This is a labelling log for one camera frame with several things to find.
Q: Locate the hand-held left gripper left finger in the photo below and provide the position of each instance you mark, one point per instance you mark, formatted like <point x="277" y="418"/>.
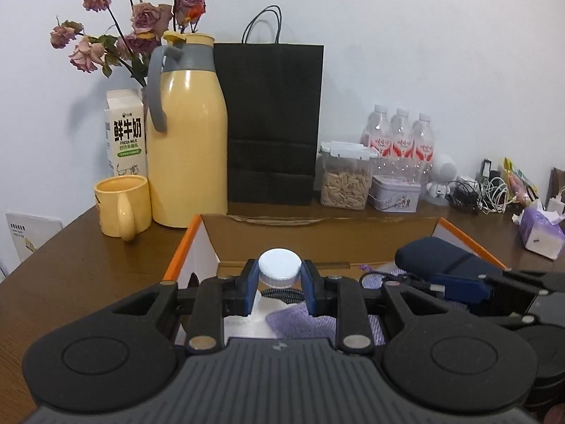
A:
<point x="248" y="289"/>

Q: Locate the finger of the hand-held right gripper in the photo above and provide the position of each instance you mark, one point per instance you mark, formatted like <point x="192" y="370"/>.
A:
<point x="463" y="290"/>
<point x="534" y="281"/>

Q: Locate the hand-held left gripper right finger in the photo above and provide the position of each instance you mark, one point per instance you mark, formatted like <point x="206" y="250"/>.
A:
<point x="310" y="291"/>

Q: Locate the white capped bottle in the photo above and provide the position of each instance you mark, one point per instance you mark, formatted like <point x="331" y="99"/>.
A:
<point x="279" y="265"/>

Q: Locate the dark blue case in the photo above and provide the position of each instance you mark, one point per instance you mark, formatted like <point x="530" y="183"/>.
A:
<point x="432" y="254"/>

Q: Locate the orange and white cardboard box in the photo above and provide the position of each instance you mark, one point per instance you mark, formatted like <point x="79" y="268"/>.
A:
<point x="318" y="240"/>

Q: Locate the purple cloth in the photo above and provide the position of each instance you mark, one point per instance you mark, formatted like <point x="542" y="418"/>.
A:
<point x="300" y="322"/>

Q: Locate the purple tissue pack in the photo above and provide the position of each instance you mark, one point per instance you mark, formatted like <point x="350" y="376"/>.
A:
<point x="540" y="234"/>

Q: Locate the white charger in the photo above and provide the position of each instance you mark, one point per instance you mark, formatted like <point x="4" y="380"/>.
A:
<point x="557" y="203"/>

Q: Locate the colourful snack packet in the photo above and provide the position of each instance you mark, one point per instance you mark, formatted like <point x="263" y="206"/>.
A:
<point x="521" y="181"/>

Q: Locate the clear seed container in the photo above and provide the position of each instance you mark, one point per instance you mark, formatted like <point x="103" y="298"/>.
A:
<point x="344" y="187"/>

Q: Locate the pale printed tin box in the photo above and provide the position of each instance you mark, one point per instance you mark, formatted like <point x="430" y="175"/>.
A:
<point x="395" y="196"/>

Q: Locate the white robot figurine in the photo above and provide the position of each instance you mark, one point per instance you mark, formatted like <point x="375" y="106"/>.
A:
<point x="443" y="172"/>

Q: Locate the black charger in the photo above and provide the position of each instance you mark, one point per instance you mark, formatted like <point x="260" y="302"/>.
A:
<point x="489" y="170"/>

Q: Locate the yellow mug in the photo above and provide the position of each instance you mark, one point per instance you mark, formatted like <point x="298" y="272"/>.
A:
<point x="121" y="205"/>

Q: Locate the clear water bottle red label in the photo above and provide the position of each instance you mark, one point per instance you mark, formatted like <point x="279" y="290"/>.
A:
<point x="378" y="134"/>
<point x="401" y="139"/>
<point x="423" y="141"/>

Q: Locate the yellow thermos jug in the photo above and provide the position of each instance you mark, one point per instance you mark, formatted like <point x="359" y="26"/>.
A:
<point x="190" y="141"/>

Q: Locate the black paper bag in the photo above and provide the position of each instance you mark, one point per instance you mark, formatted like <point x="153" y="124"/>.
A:
<point x="269" y="119"/>

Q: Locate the white milk carton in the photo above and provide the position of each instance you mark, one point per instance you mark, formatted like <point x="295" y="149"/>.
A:
<point x="126" y="137"/>

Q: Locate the white booklet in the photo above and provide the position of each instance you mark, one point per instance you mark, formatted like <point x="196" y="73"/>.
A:
<point x="31" y="234"/>

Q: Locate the dried pink flower bouquet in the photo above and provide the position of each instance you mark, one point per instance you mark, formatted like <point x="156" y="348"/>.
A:
<point x="145" y="15"/>

